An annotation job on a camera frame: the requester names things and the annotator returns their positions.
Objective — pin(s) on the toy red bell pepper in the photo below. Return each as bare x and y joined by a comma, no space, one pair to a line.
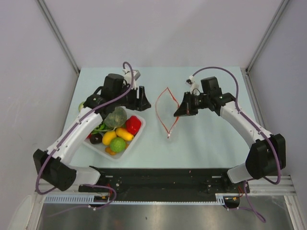
133,125

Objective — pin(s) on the blue slotted cable duct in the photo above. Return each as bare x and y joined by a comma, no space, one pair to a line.
97,200

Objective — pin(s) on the toy green watermelon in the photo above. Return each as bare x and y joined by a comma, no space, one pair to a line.
101,128

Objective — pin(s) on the clear zip top bag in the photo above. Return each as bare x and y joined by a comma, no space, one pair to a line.
165,106

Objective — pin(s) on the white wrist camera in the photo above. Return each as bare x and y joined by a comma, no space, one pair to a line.
131,77
192,84

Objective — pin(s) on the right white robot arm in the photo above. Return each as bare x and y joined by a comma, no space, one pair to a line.
267,152

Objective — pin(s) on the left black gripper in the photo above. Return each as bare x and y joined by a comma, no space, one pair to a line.
141,103

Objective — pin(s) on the toy yellow lemon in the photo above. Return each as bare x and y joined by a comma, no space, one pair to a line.
108,137

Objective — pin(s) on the toy green lime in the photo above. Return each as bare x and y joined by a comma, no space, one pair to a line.
118,144

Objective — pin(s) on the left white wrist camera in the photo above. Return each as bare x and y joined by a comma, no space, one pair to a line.
131,77

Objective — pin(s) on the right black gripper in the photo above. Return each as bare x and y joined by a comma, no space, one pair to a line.
186,108

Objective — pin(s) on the toy small orange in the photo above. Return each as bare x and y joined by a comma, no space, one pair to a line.
109,151

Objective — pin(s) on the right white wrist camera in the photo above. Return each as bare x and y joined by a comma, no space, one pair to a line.
192,84

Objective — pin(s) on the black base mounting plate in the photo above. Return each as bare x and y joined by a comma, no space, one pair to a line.
165,185

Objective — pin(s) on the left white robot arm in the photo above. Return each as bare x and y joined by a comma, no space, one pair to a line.
53,164

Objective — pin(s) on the aluminium frame rail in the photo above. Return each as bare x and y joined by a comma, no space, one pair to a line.
259,187

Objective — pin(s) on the toy green cabbage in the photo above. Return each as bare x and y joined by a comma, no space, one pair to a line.
80,107

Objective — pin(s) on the toy yellow orange mango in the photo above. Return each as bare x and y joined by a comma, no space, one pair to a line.
124,134

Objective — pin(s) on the toy dark purple mangosteen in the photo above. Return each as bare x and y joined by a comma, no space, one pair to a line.
96,138

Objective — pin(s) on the white plastic basket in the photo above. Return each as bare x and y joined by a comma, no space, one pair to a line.
100,148

